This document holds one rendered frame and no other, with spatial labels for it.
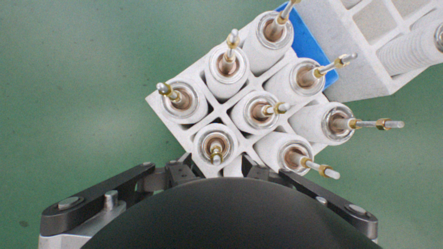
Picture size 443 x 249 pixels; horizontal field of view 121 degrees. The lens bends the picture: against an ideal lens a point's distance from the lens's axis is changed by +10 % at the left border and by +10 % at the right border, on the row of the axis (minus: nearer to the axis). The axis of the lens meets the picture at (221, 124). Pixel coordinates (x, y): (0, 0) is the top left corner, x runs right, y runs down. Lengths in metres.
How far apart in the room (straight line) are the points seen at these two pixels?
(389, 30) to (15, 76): 1.25
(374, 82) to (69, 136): 1.05
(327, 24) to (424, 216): 0.94
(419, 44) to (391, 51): 0.04
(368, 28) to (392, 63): 0.16
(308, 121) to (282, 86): 0.10
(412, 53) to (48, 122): 1.13
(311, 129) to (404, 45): 0.32
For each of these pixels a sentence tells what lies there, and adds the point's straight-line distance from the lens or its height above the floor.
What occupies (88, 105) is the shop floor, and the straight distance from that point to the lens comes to 0.69.
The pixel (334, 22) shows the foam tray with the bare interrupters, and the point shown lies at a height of 0.16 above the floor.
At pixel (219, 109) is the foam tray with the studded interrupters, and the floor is 0.18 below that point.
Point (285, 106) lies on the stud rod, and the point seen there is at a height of 0.34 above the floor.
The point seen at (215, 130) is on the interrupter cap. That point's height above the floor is 0.25.
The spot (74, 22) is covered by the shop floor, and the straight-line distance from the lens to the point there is 0.81.
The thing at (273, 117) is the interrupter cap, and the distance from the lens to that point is 0.27.
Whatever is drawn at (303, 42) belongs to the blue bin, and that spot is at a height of 0.09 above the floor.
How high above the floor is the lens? 0.50
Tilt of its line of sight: 87 degrees down
